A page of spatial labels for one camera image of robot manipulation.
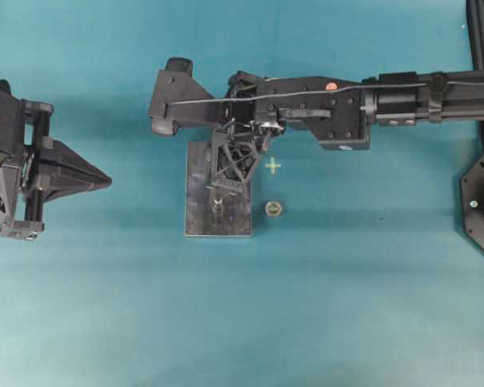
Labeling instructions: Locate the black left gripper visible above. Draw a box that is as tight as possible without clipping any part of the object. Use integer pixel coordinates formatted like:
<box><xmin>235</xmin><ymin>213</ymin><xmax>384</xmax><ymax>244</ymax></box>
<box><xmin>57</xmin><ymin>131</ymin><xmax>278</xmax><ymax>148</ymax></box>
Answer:
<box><xmin>0</xmin><ymin>79</ymin><xmax>112</xmax><ymax>240</ymax></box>

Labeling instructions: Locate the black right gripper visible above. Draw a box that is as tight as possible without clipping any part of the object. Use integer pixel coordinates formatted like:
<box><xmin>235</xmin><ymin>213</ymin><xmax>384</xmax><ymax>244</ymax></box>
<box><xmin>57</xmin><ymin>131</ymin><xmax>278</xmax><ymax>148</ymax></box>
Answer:
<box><xmin>210</xmin><ymin>71</ymin><xmax>370</xmax><ymax>192</ymax></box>

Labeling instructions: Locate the silver metal washer bushing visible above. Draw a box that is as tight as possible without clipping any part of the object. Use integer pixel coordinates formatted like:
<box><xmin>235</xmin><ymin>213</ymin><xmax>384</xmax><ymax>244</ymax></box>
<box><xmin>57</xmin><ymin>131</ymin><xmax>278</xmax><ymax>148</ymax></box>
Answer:
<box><xmin>265</xmin><ymin>200</ymin><xmax>283</xmax><ymax>218</ymax></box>

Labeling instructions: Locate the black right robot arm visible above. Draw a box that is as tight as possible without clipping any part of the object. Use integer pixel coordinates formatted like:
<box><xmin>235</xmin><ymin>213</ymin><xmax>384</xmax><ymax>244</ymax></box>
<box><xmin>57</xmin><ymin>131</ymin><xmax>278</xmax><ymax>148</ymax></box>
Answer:
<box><xmin>210</xmin><ymin>71</ymin><xmax>484</xmax><ymax>192</ymax></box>

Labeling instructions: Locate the yellow cross tape mark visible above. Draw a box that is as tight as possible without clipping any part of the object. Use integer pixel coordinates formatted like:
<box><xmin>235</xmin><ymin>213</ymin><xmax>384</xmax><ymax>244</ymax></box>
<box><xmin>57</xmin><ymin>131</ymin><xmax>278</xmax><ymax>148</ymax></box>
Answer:
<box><xmin>265</xmin><ymin>157</ymin><xmax>282</xmax><ymax>175</ymax></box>

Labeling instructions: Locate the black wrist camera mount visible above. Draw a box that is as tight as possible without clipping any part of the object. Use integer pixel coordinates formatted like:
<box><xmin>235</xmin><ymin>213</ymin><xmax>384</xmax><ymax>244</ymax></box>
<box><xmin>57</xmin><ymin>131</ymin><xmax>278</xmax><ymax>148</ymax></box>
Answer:
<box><xmin>148</xmin><ymin>57</ymin><xmax>226</xmax><ymax>137</ymax></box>

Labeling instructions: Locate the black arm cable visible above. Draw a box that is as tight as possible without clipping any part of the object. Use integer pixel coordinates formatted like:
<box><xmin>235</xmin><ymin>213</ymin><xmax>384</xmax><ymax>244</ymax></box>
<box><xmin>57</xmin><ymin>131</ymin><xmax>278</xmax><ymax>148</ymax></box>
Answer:
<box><xmin>161</xmin><ymin>78</ymin><xmax>484</xmax><ymax>110</ymax></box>

